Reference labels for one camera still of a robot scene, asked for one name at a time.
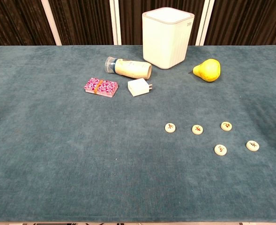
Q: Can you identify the cream game piece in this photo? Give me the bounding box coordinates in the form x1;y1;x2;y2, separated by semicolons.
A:
192;124;204;135
164;122;176;134
246;140;260;152
220;121;233;132
214;144;228;157

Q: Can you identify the white power adapter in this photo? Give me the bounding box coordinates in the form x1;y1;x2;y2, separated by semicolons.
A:
127;78;153;98

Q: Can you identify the pink patterned card deck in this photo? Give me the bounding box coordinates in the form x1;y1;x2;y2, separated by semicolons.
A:
84;77;119;98

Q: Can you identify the cream squeeze bottle clear cap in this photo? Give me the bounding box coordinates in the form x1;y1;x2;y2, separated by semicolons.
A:
104;56;152;80

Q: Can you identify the teal velvet table cloth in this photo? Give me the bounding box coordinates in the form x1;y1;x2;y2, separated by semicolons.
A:
0;45;276;223

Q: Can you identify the white square bin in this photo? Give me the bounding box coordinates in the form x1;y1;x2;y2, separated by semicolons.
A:
142;7;195;70

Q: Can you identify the yellow pear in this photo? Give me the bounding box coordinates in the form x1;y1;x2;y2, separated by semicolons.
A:
188;58;221;83

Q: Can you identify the dark pleated screen panel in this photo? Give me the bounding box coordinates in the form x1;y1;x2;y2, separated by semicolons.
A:
48;0;115;45
119;0;206;45
204;0;276;49
0;0;56;46

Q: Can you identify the white screen frame post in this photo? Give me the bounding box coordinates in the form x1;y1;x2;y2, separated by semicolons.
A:
40;0;62;46
195;0;216;46
109;0;122;45

